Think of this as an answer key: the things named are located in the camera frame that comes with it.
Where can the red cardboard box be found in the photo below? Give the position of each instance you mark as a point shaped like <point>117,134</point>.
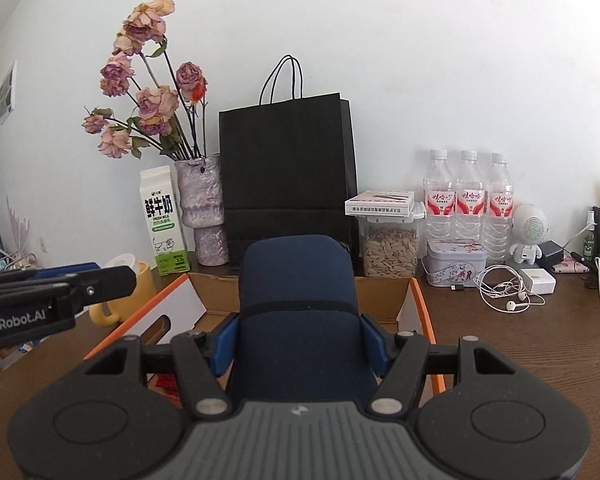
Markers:
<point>215,292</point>

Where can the navy blue case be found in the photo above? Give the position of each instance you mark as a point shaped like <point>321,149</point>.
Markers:
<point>300,310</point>

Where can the purple dried grass sprig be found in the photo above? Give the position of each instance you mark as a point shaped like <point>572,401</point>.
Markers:
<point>20,230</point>

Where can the dried rose bouquet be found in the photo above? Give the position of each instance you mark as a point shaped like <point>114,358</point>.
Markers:
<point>152,102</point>

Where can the white earphones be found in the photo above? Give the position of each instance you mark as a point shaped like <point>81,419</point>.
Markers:
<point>521,298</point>

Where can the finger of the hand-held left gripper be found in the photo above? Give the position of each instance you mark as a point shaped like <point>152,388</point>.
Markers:
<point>65,270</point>
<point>105,282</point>

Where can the black power adapter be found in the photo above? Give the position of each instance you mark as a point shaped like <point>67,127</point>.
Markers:
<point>550,255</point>

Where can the flat white box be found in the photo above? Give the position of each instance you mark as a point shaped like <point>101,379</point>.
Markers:
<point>380,202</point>

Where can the small green bottle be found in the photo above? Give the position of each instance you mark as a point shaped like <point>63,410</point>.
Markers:
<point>588,245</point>

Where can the yellow mug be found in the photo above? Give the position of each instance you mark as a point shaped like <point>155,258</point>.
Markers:
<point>145,285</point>

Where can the pink printed card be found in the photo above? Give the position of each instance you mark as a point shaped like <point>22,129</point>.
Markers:
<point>572,264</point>

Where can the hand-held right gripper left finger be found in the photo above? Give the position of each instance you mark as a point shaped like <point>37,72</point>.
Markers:
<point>225,345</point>

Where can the black paper bag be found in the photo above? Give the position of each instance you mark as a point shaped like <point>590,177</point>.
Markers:
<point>285,160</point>

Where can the white robot-shaped speaker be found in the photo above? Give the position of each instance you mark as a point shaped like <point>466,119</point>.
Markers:
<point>530,225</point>

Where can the clear seed container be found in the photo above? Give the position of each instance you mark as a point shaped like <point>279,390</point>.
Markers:
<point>390,255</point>

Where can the white green milk carton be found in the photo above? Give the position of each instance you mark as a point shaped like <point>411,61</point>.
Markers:
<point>162,220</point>

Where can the white charger block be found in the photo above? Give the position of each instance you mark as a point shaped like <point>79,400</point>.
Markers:
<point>539,280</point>

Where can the printed tin box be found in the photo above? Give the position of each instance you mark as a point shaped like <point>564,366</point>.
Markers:
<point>455,265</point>

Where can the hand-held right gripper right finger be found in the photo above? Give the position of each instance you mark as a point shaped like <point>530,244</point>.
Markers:
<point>375,345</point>

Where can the wall notice sheet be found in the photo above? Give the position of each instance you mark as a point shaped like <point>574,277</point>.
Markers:
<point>7,92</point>

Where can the purple textured vase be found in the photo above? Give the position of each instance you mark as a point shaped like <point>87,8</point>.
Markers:
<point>200,210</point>

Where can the white wall socket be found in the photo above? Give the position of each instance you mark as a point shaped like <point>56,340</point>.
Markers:
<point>43,244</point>

